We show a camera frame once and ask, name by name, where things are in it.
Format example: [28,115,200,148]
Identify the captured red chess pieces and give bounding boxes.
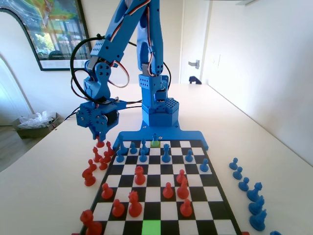
[80,210,103,235]

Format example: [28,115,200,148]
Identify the blue chess queen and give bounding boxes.
[161,143,171,164]

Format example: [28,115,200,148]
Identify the cardboard box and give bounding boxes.
[12,112,65,140]

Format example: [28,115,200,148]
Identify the blue king chess piece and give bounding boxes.
[118,136,128,155]

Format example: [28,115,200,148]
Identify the thick black camera cable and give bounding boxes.
[70,33,110,101]

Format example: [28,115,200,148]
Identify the red white black servo wire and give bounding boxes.
[111,0,151,41]
[107,60,130,89]

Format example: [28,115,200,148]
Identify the black and white chessboard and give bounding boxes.
[78,139,243,235]

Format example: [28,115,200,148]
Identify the blue base plate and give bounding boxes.
[112,126,210,151]

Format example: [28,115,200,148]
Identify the clear plastic bag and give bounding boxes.
[18,110,56,130]

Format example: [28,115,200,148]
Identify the black framed poster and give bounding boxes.
[0,0,97,72]

